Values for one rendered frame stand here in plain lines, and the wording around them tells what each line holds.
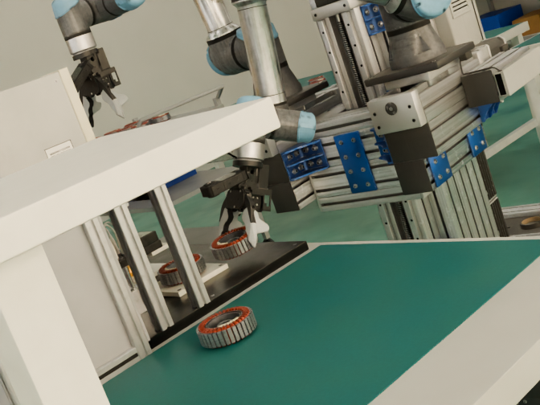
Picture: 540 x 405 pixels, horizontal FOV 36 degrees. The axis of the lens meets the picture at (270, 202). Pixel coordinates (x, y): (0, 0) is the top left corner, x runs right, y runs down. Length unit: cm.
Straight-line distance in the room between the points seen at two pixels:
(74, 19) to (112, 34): 592
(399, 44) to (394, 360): 113
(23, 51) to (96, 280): 625
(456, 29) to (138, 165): 198
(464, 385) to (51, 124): 98
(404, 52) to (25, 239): 161
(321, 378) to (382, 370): 10
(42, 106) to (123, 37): 658
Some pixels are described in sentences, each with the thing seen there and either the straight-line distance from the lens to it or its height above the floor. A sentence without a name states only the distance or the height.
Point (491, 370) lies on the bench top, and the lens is 118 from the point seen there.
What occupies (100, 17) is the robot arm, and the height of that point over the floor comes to 143.
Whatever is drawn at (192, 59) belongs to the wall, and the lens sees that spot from 869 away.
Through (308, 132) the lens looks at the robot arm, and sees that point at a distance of 200.
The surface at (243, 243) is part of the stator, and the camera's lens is 190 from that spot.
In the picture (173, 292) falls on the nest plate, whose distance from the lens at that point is 189.
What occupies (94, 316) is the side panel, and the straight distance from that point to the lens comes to 162.
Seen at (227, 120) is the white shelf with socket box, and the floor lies 120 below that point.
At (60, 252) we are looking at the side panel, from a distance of 158.
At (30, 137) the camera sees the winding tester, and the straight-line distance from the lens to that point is 171.
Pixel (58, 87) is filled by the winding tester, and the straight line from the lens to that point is 175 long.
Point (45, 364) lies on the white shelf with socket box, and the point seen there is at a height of 106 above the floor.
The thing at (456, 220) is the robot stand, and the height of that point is 52.
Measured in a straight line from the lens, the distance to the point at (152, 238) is 189.
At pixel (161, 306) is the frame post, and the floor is 82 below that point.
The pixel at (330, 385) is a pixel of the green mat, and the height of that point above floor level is 75.
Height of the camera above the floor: 129
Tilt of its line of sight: 12 degrees down
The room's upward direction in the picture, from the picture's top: 20 degrees counter-clockwise
